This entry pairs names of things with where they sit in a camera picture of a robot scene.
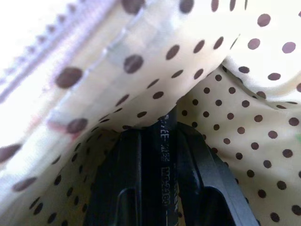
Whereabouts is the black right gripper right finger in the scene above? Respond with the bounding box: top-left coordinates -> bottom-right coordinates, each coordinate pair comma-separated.
174,121 -> 259,226

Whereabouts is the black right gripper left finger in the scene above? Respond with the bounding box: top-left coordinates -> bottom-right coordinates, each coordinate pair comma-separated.
86,129 -> 158,226

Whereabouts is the black marker with white print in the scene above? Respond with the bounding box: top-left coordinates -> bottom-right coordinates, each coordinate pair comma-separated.
155,105 -> 179,226

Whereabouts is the grey plaid pouch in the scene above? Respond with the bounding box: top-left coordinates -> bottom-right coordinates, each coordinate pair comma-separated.
0,0 -> 301,226

